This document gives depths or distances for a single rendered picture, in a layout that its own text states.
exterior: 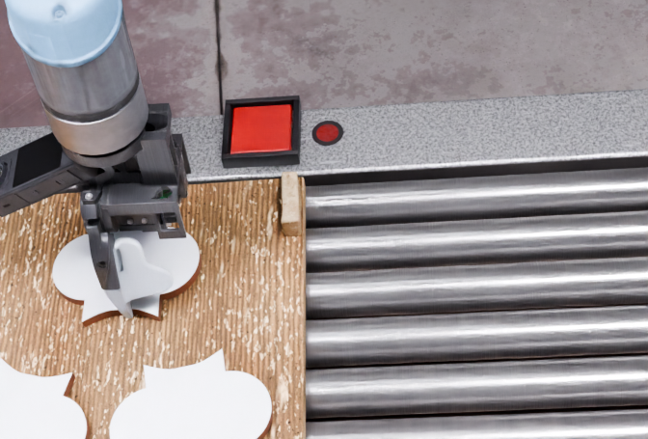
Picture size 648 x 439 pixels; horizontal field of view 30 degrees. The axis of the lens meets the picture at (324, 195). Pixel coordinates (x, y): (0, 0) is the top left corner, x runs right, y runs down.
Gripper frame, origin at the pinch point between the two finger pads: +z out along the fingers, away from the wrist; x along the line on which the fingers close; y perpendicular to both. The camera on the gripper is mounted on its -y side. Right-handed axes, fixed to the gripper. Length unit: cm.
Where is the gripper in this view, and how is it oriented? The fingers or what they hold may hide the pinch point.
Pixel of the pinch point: (124, 261)
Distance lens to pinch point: 111.5
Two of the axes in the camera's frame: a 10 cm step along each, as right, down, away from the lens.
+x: -0.1, -8.1, 5.9
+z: 0.6, 5.9, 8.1
